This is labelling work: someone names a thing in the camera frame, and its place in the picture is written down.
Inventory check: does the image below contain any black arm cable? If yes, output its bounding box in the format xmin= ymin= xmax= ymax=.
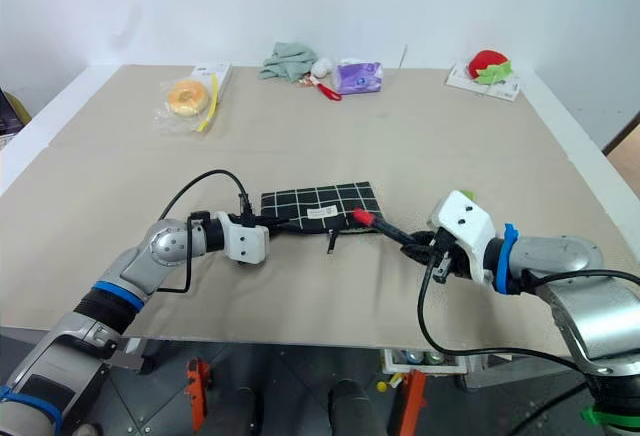
xmin=418 ymin=241 xmax=601 ymax=375
xmin=158 ymin=169 xmax=253 ymax=294

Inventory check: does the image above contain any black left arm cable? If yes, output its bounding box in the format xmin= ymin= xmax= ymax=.
xmin=158 ymin=169 xmax=253 ymax=294

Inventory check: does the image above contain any dark rounded shape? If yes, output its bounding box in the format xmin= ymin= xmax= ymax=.
xmin=327 ymin=378 xmax=374 ymax=436

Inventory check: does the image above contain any small white plush toy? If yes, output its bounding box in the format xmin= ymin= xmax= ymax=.
xmin=310 ymin=56 xmax=335 ymax=80

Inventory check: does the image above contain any brown wooden board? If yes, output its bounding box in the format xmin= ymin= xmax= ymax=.
xmin=601 ymin=109 xmax=640 ymax=157

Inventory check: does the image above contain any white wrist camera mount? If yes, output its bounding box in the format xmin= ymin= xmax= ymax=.
xmin=430 ymin=189 xmax=497 ymax=288
xmin=222 ymin=211 xmax=270 ymax=264

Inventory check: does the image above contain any green crumpled cloth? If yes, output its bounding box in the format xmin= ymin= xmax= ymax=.
xmin=257 ymin=41 xmax=318 ymax=84

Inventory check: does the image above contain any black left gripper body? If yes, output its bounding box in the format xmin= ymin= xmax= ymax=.
xmin=252 ymin=214 xmax=290 ymax=236

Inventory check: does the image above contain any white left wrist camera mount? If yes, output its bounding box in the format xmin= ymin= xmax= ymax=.
xmin=222 ymin=211 xmax=270 ymax=264

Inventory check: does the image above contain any orange clamp stand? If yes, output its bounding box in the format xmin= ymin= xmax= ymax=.
xmin=398 ymin=369 xmax=428 ymax=436
xmin=185 ymin=357 xmax=213 ymax=433

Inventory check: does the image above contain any white tray with cans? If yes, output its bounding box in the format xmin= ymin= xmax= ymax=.
xmin=383 ymin=348 xmax=467 ymax=375

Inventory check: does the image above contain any red handled small tool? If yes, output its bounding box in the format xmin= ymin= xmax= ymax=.
xmin=301 ymin=74 xmax=344 ymax=103

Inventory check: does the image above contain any black white grid pouch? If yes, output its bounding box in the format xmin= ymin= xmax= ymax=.
xmin=259 ymin=181 xmax=385 ymax=257

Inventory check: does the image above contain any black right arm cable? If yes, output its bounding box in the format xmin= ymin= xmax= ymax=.
xmin=418 ymin=241 xmax=601 ymax=375

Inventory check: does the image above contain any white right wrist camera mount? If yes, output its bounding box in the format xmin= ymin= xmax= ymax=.
xmin=430 ymin=189 xmax=497 ymax=288

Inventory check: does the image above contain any beige table cover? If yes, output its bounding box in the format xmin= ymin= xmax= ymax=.
xmin=0 ymin=64 xmax=640 ymax=358

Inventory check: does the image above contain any red strawberry plush toy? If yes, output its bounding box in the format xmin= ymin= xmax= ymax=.
xmin=467 ymin=48 xmax=515 ymax=85

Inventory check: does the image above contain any purple tissue pack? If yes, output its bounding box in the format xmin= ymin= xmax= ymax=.
xmin=335 ymin=58 xmax=386 ymax=95

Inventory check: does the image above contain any white printed flat box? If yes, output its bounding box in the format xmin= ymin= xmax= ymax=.
xmin=445 ymin=59 xmax=522 ymax=103

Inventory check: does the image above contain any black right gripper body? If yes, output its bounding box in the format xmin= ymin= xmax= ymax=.
xmin=425 ymin=228 xmax=469 ymax=286

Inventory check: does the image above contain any bagel in clear bag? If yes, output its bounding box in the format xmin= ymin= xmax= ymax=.
xmin=153 ymin=74 xmax=222 ymax=136

